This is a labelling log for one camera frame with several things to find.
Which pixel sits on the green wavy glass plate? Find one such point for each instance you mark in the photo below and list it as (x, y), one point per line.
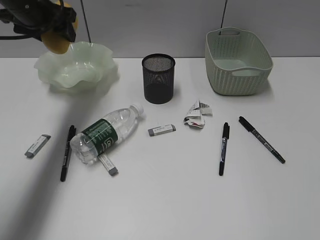
(84, 67)

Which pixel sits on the clear plastic water bottle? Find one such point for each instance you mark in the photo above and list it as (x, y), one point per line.
(113, 128)

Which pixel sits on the lower grey white eraser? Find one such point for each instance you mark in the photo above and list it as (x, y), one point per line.
(109, 166)

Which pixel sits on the black mesh pen holder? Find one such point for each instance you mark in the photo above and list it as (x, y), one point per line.
(158, 72)

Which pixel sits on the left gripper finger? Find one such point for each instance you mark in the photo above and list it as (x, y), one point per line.
(67, 31)

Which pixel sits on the black marker pen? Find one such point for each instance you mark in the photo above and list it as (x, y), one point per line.
(67, 154)
(261, 139)
(224, 141)

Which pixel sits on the green plastic basket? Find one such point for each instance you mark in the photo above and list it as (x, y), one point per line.
(237, 62)

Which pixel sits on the yellow mango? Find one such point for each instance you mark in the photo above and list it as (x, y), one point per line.
(55, 14)

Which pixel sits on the centre grey white eraser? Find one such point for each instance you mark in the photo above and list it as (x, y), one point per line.
(163, 129)

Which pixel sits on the grey white eraser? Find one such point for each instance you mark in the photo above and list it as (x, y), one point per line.
(163, 129)
(37, 146)
(109, 166)

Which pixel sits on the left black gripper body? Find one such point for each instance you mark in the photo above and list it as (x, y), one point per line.
(26, 17)

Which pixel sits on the left grey white eraser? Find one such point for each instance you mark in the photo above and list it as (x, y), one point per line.
(37, 146)

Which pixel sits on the waste paper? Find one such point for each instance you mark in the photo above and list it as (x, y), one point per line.
(195, 117)

